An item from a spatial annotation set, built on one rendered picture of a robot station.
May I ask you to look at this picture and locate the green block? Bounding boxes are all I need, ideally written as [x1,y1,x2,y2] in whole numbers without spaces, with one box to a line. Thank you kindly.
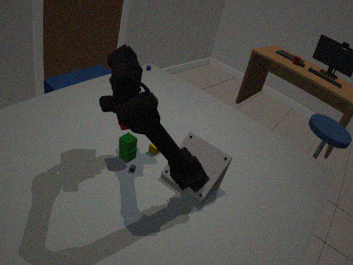
[119,133,138,153]
[119,148,137,163]

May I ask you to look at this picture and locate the red block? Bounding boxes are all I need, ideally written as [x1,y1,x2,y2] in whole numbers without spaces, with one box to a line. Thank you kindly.
[119,123,129,130]

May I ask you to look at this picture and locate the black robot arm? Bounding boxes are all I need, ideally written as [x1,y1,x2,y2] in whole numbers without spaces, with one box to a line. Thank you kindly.
[108,44,210,192]

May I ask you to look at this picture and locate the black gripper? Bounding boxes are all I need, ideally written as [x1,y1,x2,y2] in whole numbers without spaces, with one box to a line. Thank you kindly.
[99,85,158,124]

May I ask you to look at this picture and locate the yellow cube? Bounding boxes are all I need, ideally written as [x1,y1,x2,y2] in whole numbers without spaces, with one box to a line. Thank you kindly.
[148,143,160,155]

